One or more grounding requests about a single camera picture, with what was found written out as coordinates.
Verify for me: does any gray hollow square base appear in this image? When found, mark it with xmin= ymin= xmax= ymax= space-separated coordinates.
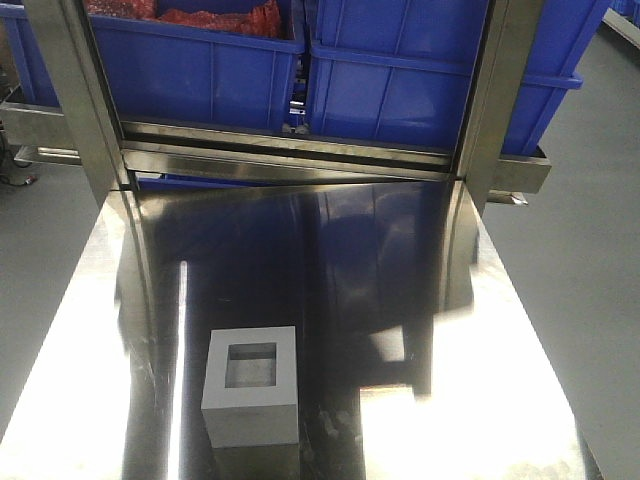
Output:
xmin=201 ymin=326 xmax=299 ymax=449

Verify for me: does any blue bin right on rack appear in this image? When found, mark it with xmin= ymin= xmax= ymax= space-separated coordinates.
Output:
xmin=305 ymin=1 xmax=608 ymax=156

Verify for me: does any blue bin with red contents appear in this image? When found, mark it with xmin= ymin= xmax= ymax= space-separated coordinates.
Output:
xmin=90 ymin=1 xmax=305 ymax=132

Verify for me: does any blue bin far left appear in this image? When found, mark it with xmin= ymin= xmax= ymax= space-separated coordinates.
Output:
xmin=1 ymin=1 xmax=59 ymax=107

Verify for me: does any red mesh bag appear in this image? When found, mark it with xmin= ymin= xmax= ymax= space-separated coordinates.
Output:
xmin=84 ymin=1 xmax=282 ymax=38

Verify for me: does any stainless steel rack frame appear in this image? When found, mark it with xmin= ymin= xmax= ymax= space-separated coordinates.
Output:
xmin=1 ymin=1 xmax=550 ymax=211

